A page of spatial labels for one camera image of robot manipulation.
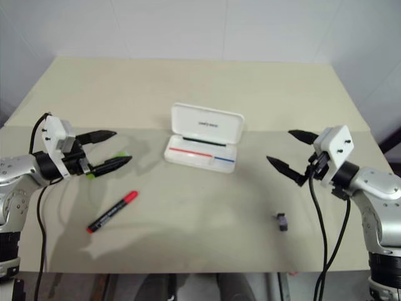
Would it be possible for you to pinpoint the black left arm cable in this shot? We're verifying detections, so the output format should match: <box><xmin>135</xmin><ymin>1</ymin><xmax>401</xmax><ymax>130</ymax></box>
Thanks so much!
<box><xmin>29</xmin><ymin>111</ymin><xmax>55</xmax><ymax>301</ymax></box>

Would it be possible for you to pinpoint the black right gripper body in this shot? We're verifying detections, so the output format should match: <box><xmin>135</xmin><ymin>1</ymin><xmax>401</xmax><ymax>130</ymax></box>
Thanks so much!
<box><xmin>303</xmin><ymin>150</ymin><xmax>330</xmax><ymax>181</ymax></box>

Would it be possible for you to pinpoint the red marker pen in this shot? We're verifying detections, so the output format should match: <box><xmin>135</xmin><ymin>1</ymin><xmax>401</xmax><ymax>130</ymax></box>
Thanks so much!
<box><xmin>86</xmin><ymin>189</ymin><xmax>140</xmax><ymax>235</ymax></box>

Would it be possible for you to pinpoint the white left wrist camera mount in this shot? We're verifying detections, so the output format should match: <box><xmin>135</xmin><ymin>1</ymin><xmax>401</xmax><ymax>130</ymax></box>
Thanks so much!
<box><xmin>41</xmin><ymin>115</ymin><xmax>76</xmax><ymax>180</ymax></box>

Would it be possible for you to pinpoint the white pen case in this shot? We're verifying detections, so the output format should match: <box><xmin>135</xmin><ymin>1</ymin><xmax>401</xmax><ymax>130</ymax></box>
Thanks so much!
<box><xmin>163</xmin><ymin>102</ymin><xmax>246</xmax><ymax>174</ymax></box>

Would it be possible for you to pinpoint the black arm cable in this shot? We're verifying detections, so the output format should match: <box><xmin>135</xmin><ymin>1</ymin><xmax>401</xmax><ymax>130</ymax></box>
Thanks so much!
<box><xmin>318</xmin><ymin>193</ymin><xmax>352</xmax><ymax>301</ymax></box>
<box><xmin>29</xmin><ymin>111</ymin><xmax>55</xmax><ymax>301</ymax></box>
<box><xmin>308</xmin><ymin>169</ymin><xmax>328</xmax><ymax>301</ymax></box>

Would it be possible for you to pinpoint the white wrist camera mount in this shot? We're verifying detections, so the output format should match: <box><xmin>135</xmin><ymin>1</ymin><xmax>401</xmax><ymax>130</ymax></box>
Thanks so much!
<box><xmin>313</xmin><ymin>125</ymin><xmax>355</xmax><ymax>186</ymax></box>
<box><xmin>41</xmin><ymin>115</ymin><xmax>76</xmax><ymax>180</ymax></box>

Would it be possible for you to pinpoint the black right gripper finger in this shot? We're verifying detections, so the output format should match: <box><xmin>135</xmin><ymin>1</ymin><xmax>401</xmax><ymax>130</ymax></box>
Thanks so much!
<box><xmin>266</xmin><ymin>156</ymin><xmax>310</xmax><ymax>188</ymax></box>
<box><xmin>288</xmin><ymin>129</ymin><xmax>319</xmax><ymax>146</ymax></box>

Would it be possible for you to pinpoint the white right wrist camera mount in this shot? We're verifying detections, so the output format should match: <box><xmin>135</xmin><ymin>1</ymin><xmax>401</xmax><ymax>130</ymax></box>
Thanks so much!
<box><xmin>313</xmin><ymin>125</ymin><xmax>355</xmax><ymax>186</ymax></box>

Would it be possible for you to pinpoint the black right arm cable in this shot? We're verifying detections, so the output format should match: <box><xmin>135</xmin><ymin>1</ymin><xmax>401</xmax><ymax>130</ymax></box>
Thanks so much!
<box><xmin>318</xmin><ymin>193</ymin><xmax>352</xmax><ymax>301</ymax></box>
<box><xmin>308</xmin><ymin>169</ymin><xmax>328</xmax><ymax>301</ymax></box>

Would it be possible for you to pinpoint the green highlighter pen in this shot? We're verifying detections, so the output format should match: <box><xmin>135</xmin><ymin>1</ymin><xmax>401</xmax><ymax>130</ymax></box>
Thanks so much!
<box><xmin>86</xmin><ymin>150</ymin><xmax>131</xmax><ymax>181</ymax></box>

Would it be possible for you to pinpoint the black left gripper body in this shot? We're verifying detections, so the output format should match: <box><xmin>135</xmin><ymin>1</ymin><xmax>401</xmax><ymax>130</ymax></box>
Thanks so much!
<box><xmin>61</xmin><ymin>140</ymin><xmax>95</xmax><ymax>177</ymax></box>

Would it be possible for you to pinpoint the metal table frame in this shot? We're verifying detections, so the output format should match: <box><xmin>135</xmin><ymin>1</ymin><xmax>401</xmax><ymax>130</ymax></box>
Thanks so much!
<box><xmin>264</xmin><ymin>272</ymin><xmax>291</xmax><ymax>301</ymax></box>

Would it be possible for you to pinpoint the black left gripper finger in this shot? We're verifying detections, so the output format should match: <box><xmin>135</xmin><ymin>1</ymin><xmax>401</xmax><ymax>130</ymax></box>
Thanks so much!
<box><xmin>90</xmin><ymin>155</ymin><xmax>133</xmax><ymax>177</ymax></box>
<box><xmin>75</xmin><ymin>129</ymin><xmax>118</xmax><ymax>147</ymax></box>

